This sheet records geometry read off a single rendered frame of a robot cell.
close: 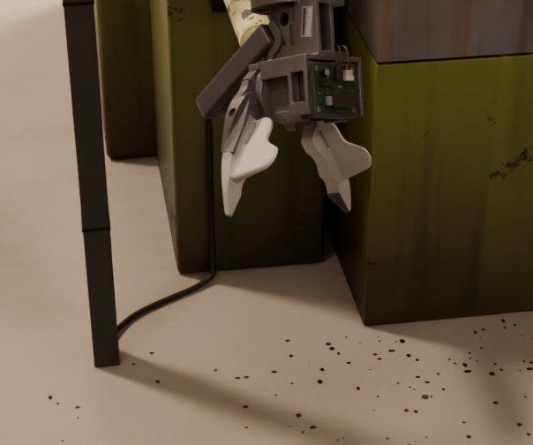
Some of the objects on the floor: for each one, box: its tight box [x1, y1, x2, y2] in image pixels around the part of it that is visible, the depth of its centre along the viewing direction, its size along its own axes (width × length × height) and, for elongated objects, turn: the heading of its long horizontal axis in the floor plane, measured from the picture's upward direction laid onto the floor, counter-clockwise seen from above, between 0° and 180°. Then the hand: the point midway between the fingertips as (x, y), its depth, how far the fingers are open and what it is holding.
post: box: [63, 0, 120, 367], centre depth 175 cm, size 4×4×108 cm
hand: (285, 216), depth 118 cm, fingers open, 14 cm apart
